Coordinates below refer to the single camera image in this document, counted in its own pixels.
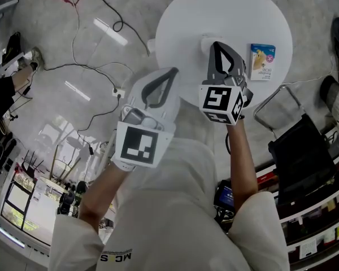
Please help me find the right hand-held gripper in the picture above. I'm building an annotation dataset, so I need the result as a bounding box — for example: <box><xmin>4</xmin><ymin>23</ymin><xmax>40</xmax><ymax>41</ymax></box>
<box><xmin>198</xmin><ymin>41</ymin><xmax>254</xmax><ymax>126</ymax></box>

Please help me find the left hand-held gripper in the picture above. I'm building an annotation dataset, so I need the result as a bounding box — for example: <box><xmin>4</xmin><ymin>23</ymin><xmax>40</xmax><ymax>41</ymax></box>
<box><xmin>111</xmin><ymin>67</ymin><xmax>181</xmax><ymax>172</ymax></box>

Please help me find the person's right forearm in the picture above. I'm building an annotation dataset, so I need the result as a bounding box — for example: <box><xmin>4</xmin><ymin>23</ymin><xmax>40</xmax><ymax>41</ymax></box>
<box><xmin>225</xmin><ymin>117</ymin><xmax>260</xmax><ymax>217</ymax></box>

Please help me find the person's left forearm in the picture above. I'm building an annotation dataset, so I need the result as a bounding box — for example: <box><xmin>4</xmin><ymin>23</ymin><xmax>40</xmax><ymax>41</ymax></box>
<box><xmin>78</xmin><ymin>164</ymin><xmax>136</xmax><ymax>231</ymax></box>

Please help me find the white power strip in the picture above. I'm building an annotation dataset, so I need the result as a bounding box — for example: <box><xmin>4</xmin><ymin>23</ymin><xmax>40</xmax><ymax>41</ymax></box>
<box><xmin>111</xmin><ymin>87</ymin><xmax>127</xmax><ymax>99</ymax></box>

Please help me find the blue and white carton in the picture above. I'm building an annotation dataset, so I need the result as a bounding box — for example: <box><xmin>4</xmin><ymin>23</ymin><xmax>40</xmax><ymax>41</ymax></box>
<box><xmin>249</xmin><ymin>43</ymin><xmax>277</xmax><ymax>82</ymax></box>

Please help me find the person's left white shoe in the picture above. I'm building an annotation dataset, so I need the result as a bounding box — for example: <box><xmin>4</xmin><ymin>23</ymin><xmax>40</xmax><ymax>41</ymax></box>
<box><xmin>146</xmin><ymin>37</ymin><xmax>158</xmax><ymax>54</ymax></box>

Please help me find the white wristband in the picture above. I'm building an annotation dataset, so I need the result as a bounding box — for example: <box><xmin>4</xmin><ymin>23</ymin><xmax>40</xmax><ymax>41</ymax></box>
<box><xmin>112</xmin><ymin>158</ymin><xmax>137</xmax><ymax>174</ymax></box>

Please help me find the person's white shirt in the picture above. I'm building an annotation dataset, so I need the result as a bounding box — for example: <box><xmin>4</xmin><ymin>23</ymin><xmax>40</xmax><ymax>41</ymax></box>
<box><xmin>49</xmin><ymin>138</ymin><xmax>291</xmax><ymax>271</ymax></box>

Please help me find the woven lampshade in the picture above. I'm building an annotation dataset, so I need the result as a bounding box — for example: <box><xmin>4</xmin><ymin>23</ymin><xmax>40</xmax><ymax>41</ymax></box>
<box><xmin>319</xmin><ymin>76</ymin><xmax>339</xmax><ymax>124</ymax></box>

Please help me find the tablet screen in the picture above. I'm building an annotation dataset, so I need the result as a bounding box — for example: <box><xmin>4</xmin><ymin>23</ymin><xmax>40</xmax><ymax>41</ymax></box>
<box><xmin>214</xmin><ymin>180</ymin><xmax>236</xmax><ymax>209</ymax></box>

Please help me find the black chair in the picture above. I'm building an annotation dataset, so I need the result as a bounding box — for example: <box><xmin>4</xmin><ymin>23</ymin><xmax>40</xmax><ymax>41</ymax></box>
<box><xmin>267</xmin><ymin>113</ymin><xmax>339</xmax><ymax>206</ymax></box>

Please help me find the white shelf unit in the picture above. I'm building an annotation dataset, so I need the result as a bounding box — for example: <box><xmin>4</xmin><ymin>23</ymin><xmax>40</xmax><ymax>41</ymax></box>
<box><xmin>255</xmin><ymin>151</ymin><xmax>339</xmax><ymax>271</ymax></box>

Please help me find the metal chair frame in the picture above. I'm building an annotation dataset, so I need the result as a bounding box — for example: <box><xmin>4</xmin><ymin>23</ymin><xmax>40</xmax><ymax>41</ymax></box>
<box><xmin>253</xmin><ymin>84</ymin><xmax>303</xmax><ymax>133</ymax></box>

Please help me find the white cord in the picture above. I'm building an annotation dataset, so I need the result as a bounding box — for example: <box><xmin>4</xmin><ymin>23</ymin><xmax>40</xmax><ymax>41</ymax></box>
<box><xmin>281</xmin><ymin>54</ymin><xmax>337</xmax><ymax>86</ymax></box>

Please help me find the white cable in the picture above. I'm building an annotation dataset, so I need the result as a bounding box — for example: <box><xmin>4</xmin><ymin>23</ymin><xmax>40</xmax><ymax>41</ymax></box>
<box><xmin>70</xmin><ymin>0</ymin><xmax>137</xmax><ymax>91</ymax></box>

